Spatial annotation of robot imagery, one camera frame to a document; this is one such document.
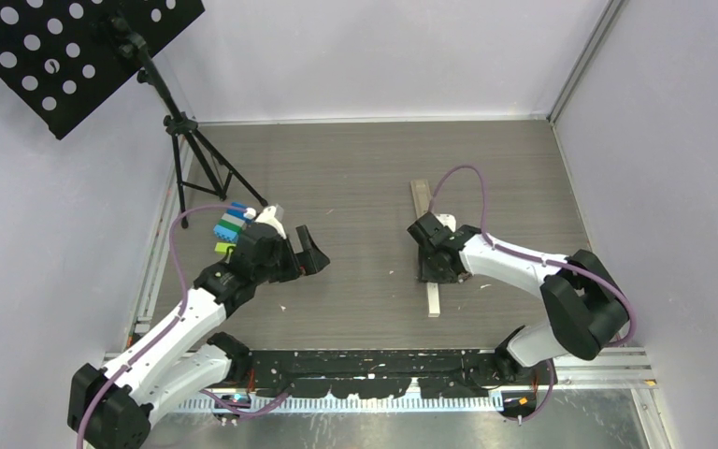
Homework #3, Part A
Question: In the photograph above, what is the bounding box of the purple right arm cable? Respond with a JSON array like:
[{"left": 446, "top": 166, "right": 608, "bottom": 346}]
[{"left": 428, "top": 165, "right": 639, "bottom": 348}]

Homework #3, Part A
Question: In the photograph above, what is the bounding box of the white slim remote control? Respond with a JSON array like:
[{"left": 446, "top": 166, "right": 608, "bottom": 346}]
[{"left": 426, "top": 282, "right": 441, "bottom": 318}]

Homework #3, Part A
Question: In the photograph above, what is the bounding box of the black perforated music stand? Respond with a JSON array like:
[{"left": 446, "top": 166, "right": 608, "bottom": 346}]
[{"left": 0, "top": 1, "right": 268, "bottom": 206}]

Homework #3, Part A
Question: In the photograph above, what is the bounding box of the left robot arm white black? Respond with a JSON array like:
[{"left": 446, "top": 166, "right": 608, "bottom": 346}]
[{"left": 66, "top": 223, "right": 330, "bottom": 448}]

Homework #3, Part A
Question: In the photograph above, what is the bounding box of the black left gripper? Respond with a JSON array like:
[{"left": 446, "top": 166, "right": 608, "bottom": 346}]
[{"left": 253, "top": 225, "right": 328, "bottom": 284}]

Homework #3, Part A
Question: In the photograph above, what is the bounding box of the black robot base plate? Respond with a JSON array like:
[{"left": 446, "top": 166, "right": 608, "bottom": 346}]
[{"left": 215, "top": 349, "right": 553, "bottom": 399}]

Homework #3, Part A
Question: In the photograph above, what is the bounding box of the lime green toy wedge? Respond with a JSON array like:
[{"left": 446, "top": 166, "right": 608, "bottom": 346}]
[{"left": 214, "top": 241, "right": 236, "bottom": 255}]

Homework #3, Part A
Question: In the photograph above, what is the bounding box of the aluminium rail frame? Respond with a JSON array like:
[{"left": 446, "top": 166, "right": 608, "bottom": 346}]
[{"left": 91, "top": 346, "right": 659, "bottom": 415}]

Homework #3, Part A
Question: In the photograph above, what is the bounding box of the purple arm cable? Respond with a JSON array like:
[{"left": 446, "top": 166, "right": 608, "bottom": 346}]
[
  {"left": 428, "top": 165, "right": 639, "bottom": 348},
  {"left": 75, "top": 203, "right": 250, "bottom": 449}
]

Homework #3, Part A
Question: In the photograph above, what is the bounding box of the green blue toy brick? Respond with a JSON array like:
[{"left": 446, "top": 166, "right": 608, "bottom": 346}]
[{"left": 213, "top": 224, "right": 241, "bottom": 243}]

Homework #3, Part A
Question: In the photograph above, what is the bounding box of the grey toy brick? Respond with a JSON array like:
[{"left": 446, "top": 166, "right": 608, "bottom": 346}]
[{"left": 219, "top": 212, "right": 245, "bottom": 233}]

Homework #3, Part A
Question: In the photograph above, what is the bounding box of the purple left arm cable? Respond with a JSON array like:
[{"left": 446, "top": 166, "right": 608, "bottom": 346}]
[{"left": 75, "top": 203, "right": 250, "bottom": 449}]

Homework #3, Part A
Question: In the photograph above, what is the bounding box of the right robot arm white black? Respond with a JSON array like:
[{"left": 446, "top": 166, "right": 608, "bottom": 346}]
[{"left": 408, "top": 212, "right": 635, "bottom": 384}]

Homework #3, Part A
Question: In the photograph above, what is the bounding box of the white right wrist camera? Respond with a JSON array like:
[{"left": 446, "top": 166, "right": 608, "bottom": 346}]
[{"left": 436, "top": 213, "right": 457, "bottom": 232}]

